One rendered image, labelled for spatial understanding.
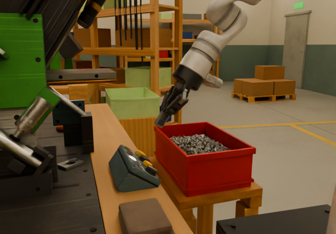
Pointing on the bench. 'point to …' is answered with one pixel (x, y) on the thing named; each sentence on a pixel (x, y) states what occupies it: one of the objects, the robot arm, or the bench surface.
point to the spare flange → (70, 164)
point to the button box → (131, 172)
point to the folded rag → (144, 218)
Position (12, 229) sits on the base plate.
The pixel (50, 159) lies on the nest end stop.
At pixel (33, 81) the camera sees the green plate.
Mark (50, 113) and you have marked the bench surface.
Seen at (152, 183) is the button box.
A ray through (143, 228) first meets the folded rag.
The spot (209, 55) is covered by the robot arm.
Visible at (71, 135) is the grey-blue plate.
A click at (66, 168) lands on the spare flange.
